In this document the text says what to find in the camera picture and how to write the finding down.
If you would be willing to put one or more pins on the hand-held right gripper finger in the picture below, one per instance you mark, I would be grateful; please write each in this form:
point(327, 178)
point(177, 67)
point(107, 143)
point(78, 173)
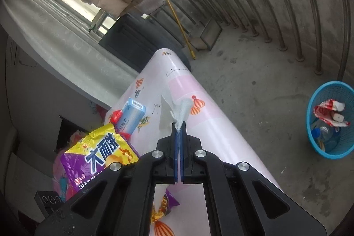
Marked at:
point(182, 153)
point(177, 153)

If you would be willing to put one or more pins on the white tissue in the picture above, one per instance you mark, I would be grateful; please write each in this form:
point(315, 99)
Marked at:
point(179, 114)

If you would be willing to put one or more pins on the blue plastic wastebasket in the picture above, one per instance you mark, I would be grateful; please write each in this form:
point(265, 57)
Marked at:
point(314, 139)

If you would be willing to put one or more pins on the red white paper packet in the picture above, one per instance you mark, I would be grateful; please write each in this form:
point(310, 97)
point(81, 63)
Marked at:
point(322, 110)

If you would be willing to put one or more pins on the pink printed tablecloth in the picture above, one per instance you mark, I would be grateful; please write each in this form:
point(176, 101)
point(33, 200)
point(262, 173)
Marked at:
point(210, 125)

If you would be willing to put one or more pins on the blue white medicine box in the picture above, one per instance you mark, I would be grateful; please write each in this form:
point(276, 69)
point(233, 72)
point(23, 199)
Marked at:
point(130, 117)

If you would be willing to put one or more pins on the small red wrapper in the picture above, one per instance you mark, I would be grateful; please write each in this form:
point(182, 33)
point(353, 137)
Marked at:
point(116, 115)

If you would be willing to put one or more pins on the purple yellow noodle packet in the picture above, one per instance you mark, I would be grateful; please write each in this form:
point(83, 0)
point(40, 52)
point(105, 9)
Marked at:
point(96, 147)

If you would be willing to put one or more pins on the metal dustpan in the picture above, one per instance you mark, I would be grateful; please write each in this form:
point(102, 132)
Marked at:
point(210, 31)

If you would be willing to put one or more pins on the black electronic device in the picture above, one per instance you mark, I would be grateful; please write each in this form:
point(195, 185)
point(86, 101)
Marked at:
point(47, 202)

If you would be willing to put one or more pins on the clear plastic bottle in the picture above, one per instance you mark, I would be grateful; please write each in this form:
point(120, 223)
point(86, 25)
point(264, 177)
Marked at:
point(325, 136)

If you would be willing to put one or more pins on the metal railing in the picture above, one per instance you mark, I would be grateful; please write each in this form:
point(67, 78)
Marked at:
point(318, 59)

